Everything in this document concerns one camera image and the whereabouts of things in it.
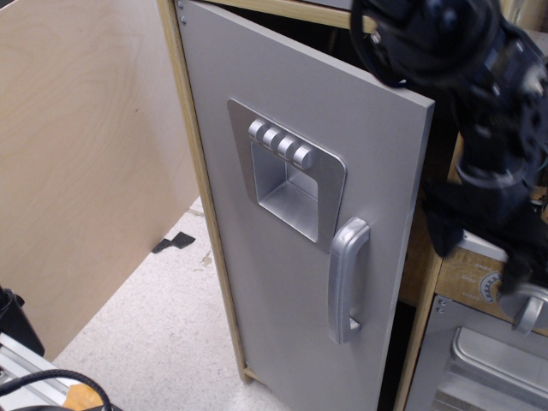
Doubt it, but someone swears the grey oven door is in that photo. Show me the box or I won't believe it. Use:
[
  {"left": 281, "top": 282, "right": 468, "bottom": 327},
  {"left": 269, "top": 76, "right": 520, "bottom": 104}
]
[{"left": 405, "top": 295, "right": 547, "bottom": 411}]

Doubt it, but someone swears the silver fridge door handle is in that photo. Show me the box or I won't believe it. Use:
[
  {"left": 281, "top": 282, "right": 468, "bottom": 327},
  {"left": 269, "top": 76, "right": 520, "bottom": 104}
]
[{"left": 327, "top": 217, "right": 371, "bottom": 344}]

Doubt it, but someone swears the plywood board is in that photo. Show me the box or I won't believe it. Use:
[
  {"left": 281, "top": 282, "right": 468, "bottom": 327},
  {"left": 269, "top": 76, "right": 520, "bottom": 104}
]
[{"left": 1, "top": 1, "right": 199, "bottom": 359}]

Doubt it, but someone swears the wooden toy kitchen frame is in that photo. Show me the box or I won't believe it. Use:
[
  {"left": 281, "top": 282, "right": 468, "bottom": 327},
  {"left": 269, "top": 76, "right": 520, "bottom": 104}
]
[{"left": 158, "top": 1, "right": 547, "bottom": 410}]

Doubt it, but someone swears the orange tape piece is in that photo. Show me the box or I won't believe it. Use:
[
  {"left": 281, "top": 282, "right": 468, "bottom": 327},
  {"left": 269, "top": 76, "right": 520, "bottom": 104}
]
[{"left": 63, "top": 384, "right": 103, "bottom": 411}]

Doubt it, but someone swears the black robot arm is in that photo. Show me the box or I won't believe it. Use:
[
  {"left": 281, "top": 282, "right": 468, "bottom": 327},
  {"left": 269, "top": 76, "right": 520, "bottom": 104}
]
[{"left": 350, "top": 1, "right": 547, "bottom": 294}]

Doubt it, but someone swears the black tape on floor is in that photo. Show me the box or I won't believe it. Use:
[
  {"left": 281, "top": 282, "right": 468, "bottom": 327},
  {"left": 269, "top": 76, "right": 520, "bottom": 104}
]
[{"left": 152, "top": 232, "right": 195, "bottom": 254}]

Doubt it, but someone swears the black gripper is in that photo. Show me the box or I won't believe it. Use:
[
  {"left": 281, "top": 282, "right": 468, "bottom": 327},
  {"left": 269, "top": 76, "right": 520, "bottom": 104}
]
[{"left": 423, "top": 162, "right": 539, "bottom": 295}]

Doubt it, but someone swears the silver oven door handle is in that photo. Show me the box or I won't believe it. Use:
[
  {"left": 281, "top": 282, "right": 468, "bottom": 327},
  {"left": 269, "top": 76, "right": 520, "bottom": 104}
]
[{"left": 450, "top": 327, "right": 547, "bottom": 398}]

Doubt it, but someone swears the black box left edge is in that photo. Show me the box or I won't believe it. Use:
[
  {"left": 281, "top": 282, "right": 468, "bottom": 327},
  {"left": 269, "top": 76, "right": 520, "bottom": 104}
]
[{"left": 1, "top": 288, "right": 45, "bottom": 356}]

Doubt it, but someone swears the silver dispenser panel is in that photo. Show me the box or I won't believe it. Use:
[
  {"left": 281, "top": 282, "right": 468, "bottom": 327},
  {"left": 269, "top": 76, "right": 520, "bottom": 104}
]
[{"left": 227, "top": 98, "right": 347, "bottom": 252}]

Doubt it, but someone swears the silver oven knob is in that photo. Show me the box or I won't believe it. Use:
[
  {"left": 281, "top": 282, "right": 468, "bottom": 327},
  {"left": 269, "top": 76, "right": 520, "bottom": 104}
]
[{"left": 498, "top": 283, "right": 547, "bottom": 335}]

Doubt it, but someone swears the grey fridge door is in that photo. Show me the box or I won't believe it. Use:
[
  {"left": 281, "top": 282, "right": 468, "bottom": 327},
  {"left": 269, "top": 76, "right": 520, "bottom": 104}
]
[{"left": 177, "top": 1, "right": 434, "bottom": 410}]

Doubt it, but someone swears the aluminium rail base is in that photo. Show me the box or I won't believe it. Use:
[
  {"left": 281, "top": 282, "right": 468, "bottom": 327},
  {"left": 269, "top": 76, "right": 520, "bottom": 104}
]
[{"left": 0, "top": 331, "right": 82, "bottom": 411}]

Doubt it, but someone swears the black cable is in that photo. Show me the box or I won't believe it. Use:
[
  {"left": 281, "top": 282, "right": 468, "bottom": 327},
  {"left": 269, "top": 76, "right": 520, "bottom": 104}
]
[{"left": 0, "top": 369, "right": 111, "bottom": 411}]

